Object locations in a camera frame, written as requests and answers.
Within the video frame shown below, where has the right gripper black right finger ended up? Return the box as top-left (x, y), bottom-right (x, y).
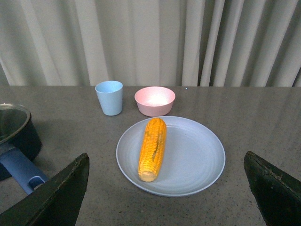
top-left (244, 151), bottom-right (301, 226)

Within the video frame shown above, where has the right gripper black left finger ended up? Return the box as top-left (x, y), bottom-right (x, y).
top-left (0, 153), bottom-right (89, 226)

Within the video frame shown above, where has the glass lid with blue knob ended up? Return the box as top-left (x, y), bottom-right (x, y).
top-left (0, 103), bottom-right (31, 144)

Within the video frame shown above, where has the yellow corn cob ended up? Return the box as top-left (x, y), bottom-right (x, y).
top-left (138, 118), bottom-right (167, 182)

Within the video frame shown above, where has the dark blue saucepan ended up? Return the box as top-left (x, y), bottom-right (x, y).
top-left (0, 118), bottom-right (48, 194)

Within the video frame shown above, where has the grey-blue round plate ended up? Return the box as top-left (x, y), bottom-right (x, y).
top-left (116, 116), bottom-right (226, 197)

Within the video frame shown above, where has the light blue cup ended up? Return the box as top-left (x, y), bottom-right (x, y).
top-left (95, 81), bottom-right (123, 116)

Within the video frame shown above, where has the pink bowl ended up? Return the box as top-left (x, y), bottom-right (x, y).
top-left (135, 86), bottom-right (176, 117)

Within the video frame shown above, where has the white curtain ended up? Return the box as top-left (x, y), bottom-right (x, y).
top-left (0, 0), bottom-right (301, 87)

